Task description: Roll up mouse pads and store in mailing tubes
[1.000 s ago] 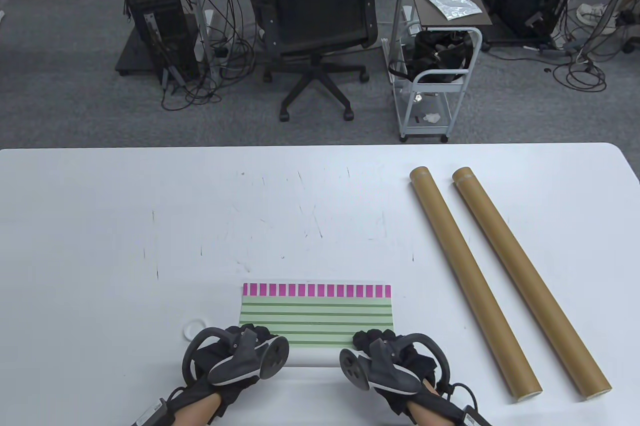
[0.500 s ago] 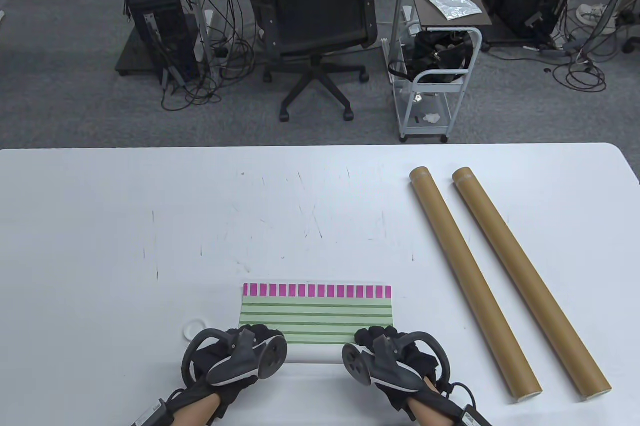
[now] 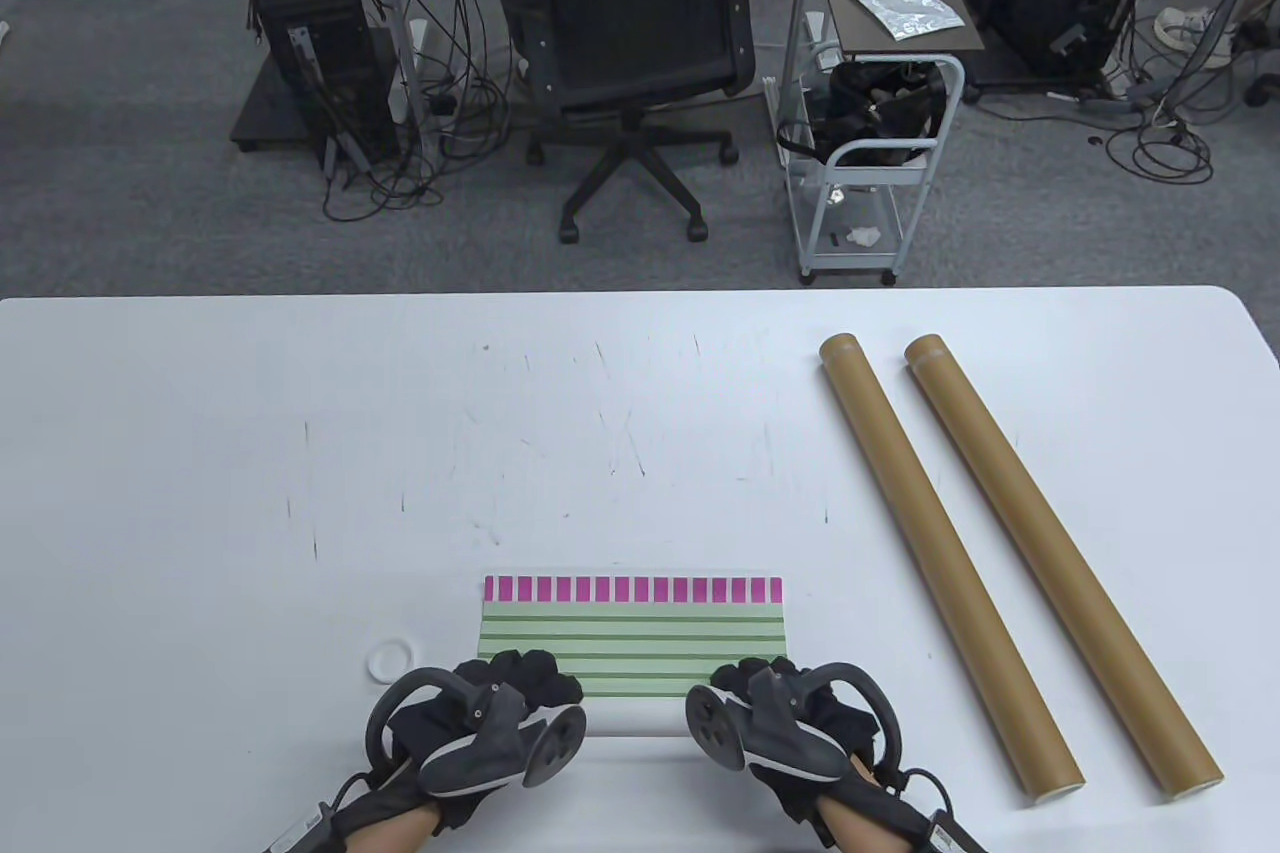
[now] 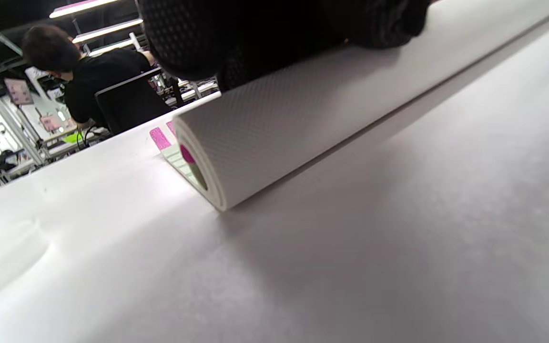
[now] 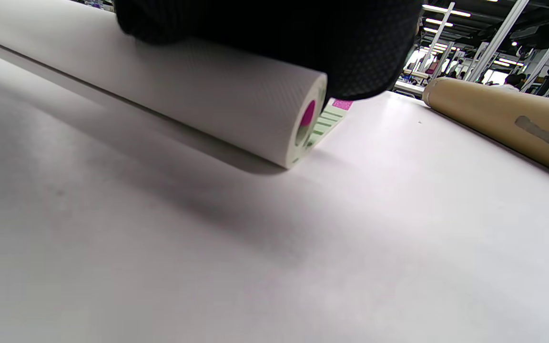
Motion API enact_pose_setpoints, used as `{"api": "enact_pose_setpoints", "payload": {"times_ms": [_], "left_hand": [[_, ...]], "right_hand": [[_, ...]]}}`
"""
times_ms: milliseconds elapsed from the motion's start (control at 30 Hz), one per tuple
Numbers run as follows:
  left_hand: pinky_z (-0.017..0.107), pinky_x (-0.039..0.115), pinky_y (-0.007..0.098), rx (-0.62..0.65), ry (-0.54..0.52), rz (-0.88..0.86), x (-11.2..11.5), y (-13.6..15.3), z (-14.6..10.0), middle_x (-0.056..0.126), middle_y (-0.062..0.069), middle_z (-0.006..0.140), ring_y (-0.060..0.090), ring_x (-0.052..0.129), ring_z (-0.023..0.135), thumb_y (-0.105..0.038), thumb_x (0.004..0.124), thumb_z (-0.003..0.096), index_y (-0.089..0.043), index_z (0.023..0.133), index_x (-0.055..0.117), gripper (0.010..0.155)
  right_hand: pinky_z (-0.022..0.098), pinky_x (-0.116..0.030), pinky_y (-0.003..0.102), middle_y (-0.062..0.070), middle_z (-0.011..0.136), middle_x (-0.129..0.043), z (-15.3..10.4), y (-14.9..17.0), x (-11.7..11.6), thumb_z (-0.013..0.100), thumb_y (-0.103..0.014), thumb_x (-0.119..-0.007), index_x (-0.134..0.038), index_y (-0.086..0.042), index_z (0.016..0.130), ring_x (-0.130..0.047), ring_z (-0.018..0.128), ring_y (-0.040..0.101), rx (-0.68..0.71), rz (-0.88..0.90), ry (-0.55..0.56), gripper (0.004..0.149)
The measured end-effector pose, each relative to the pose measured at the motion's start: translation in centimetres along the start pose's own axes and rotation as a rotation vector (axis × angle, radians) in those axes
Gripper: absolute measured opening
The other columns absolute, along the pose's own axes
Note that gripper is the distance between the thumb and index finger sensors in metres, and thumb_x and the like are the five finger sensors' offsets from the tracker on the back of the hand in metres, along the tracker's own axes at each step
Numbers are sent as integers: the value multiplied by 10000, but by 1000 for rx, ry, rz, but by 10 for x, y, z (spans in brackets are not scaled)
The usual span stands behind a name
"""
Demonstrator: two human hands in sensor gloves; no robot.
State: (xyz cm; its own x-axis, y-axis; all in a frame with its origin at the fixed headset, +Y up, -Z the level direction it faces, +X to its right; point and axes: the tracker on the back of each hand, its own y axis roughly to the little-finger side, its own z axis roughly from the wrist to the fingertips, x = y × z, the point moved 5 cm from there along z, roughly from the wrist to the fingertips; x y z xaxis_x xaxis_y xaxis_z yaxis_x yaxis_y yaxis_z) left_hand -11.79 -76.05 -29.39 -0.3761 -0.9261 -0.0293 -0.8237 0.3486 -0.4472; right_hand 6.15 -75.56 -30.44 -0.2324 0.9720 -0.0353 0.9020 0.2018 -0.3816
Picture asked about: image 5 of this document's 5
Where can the brown cardboard tube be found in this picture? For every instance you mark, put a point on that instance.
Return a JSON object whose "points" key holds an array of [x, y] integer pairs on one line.
{"points": [[508, 116]]}

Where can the person's right hand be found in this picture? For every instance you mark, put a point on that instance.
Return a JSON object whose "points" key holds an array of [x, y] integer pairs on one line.
{"points": [[274, 28]]}

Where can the white metal frame post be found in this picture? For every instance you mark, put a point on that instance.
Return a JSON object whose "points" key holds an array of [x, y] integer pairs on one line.
{"points": [[498, 40]]}

